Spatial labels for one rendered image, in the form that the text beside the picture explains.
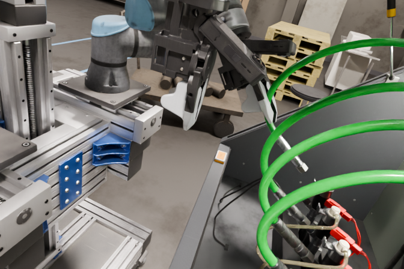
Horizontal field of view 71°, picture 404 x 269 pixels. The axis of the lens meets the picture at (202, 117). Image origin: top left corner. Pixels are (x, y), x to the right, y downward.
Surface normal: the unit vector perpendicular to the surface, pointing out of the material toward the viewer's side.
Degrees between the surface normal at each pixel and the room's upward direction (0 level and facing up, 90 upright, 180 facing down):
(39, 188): 0
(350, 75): 90
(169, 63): 90
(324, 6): 75
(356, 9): 90
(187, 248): 0
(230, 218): 0
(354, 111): 90
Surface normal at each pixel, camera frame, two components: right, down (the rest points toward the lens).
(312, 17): -0.30, 0.12
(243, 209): 0.21, -0.87
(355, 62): -0.37, 0.36
